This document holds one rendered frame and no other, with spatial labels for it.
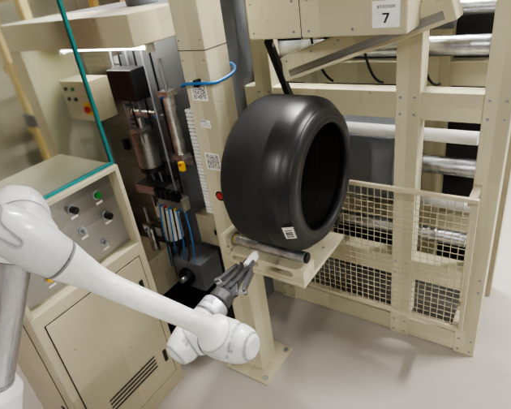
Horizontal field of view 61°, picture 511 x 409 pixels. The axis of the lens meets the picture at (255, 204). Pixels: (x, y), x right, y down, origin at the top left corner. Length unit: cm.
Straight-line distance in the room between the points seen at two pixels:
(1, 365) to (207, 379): 136
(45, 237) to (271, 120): 80
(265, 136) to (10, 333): 91
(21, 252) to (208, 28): 99
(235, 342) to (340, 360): 138
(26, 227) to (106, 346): 111
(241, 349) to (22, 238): 58
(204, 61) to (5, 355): 110
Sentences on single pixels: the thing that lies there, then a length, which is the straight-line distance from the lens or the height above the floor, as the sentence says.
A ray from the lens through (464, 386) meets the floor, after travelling 247.
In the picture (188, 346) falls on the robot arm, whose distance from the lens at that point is 129.
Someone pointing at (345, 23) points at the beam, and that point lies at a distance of 161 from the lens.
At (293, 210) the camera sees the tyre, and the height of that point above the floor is 117.
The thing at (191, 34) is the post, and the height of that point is 171.
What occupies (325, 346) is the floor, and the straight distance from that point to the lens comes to 256.
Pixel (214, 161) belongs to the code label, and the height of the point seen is 122.
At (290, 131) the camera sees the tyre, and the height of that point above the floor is 141.
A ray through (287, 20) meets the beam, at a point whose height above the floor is 170.
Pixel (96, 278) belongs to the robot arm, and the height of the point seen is 130.
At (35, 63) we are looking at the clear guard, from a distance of 166.
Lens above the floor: 190
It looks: 29 degrees down
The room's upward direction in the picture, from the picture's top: 9 degrees counter-clockwise
